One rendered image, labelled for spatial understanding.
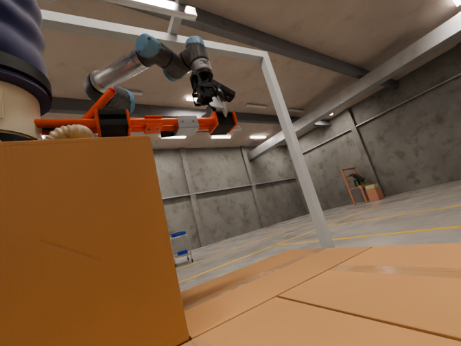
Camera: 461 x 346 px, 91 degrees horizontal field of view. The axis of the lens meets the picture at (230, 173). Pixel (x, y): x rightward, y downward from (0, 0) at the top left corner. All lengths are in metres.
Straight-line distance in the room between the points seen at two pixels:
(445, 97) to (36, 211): 14.51
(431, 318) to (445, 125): 14.06
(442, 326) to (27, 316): 0.54
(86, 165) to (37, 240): 0.14
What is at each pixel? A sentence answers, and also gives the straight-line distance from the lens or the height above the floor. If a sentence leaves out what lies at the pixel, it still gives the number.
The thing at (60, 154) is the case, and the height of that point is 0.91.
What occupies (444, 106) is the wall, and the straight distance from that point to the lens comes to 14.50.
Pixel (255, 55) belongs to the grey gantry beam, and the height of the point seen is 3.10.
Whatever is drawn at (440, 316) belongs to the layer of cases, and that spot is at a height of 0.54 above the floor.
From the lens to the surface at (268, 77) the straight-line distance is 3.93.
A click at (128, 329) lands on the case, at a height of 0.60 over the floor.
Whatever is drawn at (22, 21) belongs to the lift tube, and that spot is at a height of 1.33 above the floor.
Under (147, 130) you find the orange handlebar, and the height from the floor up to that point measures 1.06.
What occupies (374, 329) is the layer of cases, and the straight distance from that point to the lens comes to 0.40.
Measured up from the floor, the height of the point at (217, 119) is 1.07.
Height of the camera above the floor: 0.72
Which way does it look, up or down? 12 degrees up
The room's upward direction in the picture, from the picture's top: 15 degrees counter-clockwise
